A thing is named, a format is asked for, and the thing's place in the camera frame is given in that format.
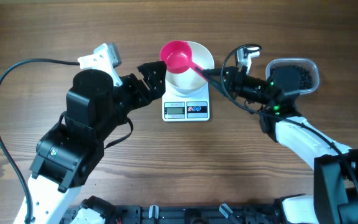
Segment black beans in container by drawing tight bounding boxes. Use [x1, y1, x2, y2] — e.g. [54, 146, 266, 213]
[270, 65, 313, 90]

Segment white bowl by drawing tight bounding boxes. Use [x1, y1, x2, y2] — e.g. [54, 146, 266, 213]
[165, 41, 214, 93]

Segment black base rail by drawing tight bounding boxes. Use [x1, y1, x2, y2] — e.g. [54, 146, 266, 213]
[60, 203, 291, 224]

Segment white digital kitchen scale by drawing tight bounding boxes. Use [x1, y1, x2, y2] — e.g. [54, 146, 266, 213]
[162, 80, 210, 122]

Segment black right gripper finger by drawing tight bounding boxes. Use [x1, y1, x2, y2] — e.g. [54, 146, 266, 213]
[203, 76, 228, 97]
[195, 67, 222, 80]

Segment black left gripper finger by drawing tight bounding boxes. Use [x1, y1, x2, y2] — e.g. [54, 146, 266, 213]
[137, 61, 167, 86]
[144, 74, 166, 101]

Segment pink plastic measuring scoop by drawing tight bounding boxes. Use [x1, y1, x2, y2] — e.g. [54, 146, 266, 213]
[159, 40, 207, 81]

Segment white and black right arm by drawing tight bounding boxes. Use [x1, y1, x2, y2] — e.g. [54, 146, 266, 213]
[196, 67, 358, 223]

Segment clear plastic container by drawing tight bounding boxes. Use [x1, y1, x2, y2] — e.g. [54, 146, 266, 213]
[265, 58, 320, 95]

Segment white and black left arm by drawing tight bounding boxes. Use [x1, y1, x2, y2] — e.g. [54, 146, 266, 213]
[28, 61, 167, 223]

